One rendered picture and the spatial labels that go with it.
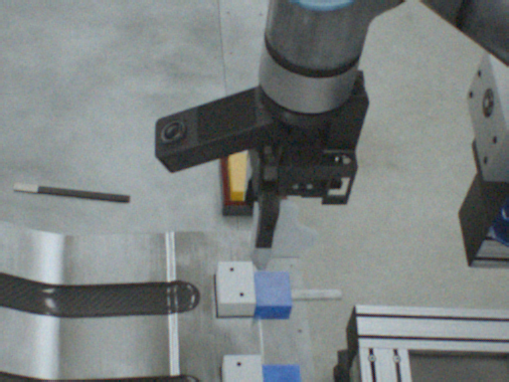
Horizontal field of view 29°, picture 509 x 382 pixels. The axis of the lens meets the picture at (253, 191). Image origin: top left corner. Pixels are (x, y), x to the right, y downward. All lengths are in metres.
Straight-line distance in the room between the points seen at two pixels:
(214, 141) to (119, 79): 0.55
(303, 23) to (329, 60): 0.04
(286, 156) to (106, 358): 0.30
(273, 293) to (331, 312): 1.08
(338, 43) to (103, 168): 0.59
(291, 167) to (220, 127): 0.07
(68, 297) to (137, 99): 0.37
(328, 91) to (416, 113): 1.76
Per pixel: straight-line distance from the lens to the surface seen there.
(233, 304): 0.99
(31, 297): 1.02
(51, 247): 1.06
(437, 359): 1.84
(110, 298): 1.03
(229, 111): 0.80
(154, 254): 1.05
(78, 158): 1.24
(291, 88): 0.73
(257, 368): 0.95
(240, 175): 1.18
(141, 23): 1.41
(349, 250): 2.18
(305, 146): 0.81
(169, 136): 0.81
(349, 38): 0.70
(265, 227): 0.83
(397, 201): 2.29
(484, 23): 0.71
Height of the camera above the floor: 1.76
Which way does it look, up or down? 52 degrees down
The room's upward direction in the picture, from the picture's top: 10 degrees clockwise
